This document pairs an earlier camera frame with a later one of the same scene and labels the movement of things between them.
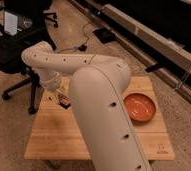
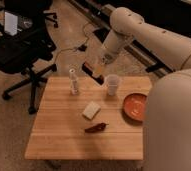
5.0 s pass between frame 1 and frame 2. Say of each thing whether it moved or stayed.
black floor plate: stayed
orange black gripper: moved
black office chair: stayed
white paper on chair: stayed
